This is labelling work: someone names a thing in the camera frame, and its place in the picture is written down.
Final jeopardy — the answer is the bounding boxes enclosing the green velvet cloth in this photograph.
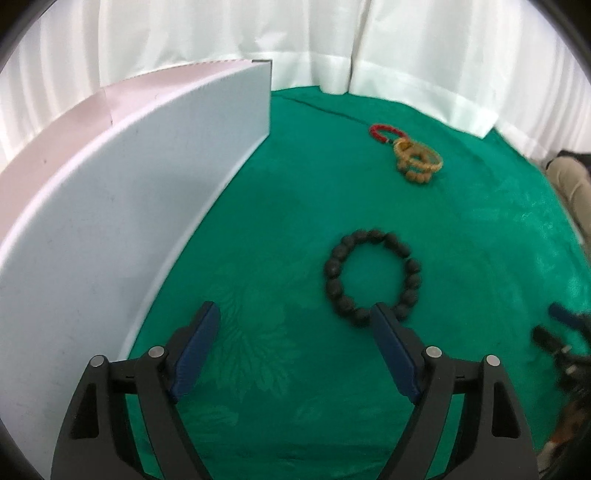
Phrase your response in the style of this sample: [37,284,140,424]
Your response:
[117,85,591,480]

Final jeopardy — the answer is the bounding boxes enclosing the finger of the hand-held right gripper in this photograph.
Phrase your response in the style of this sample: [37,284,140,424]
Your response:
[549,302,591,330]
[532,325,571,356]

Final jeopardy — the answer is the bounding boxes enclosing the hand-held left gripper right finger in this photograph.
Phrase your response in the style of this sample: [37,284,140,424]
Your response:
[369,302,540,480]

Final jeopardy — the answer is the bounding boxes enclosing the red bead bracelet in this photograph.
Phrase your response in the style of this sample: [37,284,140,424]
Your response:
[369,123,408,144]

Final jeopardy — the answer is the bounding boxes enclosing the black bead bracelet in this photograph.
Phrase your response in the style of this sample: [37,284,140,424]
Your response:
[324,229,422,329]

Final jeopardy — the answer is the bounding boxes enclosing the white curtain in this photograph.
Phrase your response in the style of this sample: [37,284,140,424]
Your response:
[348,0,591,162]
[0,0,372,160]

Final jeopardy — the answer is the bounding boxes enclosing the white rectangular box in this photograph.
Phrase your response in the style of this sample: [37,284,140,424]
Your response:
[0,59,274,477]

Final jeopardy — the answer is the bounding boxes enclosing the light wooden bead bracelet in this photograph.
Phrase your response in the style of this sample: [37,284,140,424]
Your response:
[393,138,444,172]

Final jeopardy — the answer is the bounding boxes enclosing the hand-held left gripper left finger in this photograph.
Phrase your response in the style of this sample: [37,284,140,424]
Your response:
[51,301,221,480]

